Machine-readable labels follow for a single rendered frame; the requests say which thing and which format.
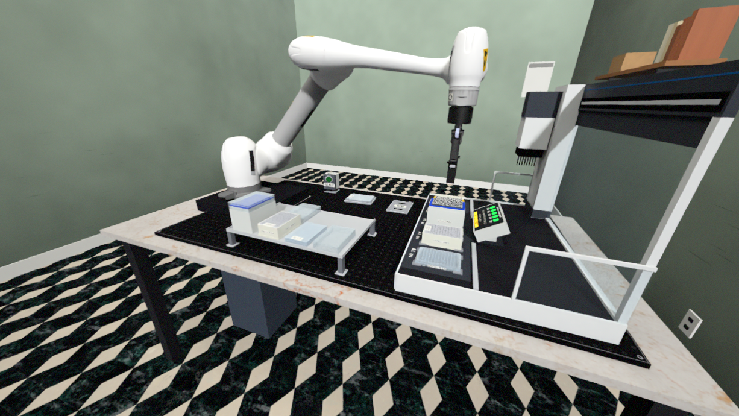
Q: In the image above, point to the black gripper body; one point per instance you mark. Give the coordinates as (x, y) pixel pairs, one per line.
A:
(459, 116)

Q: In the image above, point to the white ready key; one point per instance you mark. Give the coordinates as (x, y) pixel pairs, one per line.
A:
(331, 182)

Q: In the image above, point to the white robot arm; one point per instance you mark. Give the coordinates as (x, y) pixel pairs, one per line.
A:
(330, 62)

